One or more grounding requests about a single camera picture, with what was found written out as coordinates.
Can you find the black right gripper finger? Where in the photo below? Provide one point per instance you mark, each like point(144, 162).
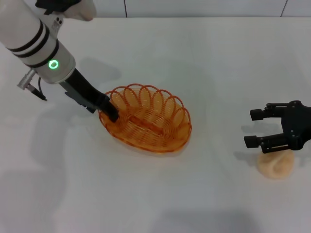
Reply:
point(272, 110)
point(272, 143)

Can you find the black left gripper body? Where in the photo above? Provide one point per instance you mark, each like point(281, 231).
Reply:
point(82, 87)

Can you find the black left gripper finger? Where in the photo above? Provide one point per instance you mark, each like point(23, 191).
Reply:
point(90, 108)
point(110, 109)

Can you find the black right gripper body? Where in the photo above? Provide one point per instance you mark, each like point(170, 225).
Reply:
point(300, 126)

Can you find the round pale bread bun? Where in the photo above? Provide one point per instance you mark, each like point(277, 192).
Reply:
point(277, 167)

